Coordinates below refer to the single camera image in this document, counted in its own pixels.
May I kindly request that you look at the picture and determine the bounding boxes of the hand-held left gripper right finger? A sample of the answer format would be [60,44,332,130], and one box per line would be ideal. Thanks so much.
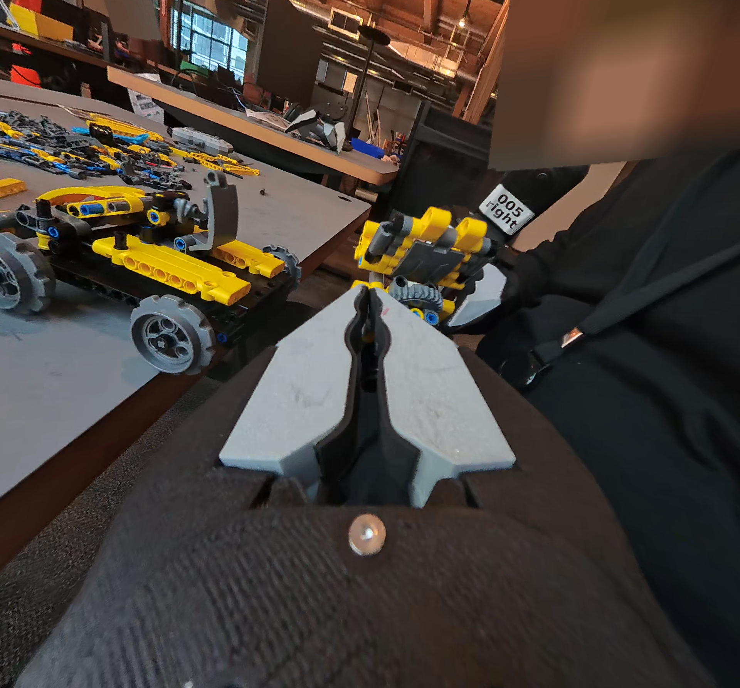
[372,287,517,508]

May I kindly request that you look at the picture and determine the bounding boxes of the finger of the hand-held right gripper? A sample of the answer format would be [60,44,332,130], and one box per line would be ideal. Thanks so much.
[448,263,510,329]

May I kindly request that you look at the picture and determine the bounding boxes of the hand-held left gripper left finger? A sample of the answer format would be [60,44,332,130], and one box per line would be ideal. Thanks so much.
[219,286,371,499]

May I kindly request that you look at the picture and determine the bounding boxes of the yellow grey toy brick assembly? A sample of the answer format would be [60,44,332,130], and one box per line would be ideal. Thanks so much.
[351,205,499,326]

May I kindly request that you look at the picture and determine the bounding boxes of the yellow black toy brick vehicle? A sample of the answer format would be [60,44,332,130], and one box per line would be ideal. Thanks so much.
[0,169,303,378]

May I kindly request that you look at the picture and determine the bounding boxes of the person's right forearm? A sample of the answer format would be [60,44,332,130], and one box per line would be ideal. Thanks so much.
[496,237,586,320]

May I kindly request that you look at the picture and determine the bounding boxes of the person's torso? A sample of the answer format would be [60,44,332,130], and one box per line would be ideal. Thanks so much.
[477,148,740,688]

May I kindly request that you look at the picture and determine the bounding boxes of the black floor lamp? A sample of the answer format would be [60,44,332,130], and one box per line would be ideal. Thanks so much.
[344,25,392,153]

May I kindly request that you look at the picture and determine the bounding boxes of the idle hand-held gripper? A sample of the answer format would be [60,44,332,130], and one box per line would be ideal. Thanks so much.
[283,100,349,155]

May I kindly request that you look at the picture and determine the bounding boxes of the large grey toy brick part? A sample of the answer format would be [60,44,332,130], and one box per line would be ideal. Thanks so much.
[171,126,236,155]

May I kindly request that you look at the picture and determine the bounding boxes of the wooden edged table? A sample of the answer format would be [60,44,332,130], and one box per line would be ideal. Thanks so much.
[107,65,402,187]

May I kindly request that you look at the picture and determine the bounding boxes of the pile of loose toy bricks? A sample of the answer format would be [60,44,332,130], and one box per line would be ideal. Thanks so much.
[0,109,262,193]

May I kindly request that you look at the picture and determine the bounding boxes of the printed paper sheet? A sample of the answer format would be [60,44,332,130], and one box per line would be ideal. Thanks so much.
[127,89,167,119]

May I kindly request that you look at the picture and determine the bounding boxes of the yellow plastic bin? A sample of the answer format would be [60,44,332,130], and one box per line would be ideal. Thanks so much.
[8,2,74,43]

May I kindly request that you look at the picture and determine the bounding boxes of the black shoulder strap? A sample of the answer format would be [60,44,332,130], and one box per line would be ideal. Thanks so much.
[497,243,740,392]

